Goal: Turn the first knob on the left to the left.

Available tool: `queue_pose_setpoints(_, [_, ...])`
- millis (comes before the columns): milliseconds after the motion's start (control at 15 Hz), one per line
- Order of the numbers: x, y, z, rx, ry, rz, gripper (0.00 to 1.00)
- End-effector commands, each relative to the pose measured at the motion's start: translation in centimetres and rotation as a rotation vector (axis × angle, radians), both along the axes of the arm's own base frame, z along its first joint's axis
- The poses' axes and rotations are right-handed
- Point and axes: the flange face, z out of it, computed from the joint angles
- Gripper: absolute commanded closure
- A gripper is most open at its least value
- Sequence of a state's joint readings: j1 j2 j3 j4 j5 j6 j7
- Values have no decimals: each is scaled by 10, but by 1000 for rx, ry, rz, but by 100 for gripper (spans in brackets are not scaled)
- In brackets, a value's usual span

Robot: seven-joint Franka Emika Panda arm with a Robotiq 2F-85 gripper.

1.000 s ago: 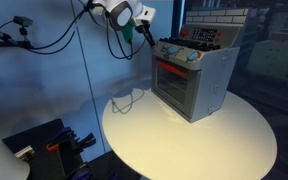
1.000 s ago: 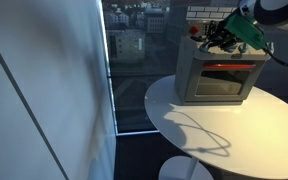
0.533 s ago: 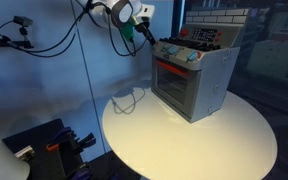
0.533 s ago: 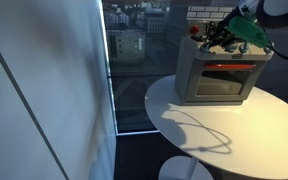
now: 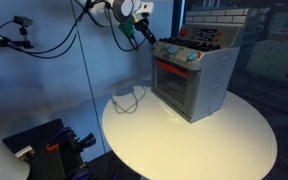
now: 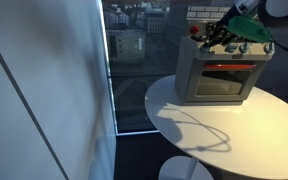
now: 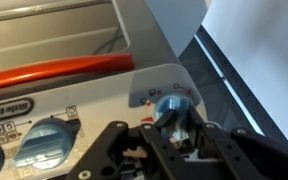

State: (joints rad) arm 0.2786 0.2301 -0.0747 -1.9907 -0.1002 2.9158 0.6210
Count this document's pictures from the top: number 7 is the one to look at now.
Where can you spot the grey oven door with window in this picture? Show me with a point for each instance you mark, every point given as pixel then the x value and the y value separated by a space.
pixel 50 36

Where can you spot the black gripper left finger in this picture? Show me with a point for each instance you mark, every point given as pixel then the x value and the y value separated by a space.
pixel 144 156

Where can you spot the grey toy oven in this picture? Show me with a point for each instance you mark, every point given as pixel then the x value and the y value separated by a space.
pixel 100 103

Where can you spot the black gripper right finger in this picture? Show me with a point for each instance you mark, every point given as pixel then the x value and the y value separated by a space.
pixel 250 156

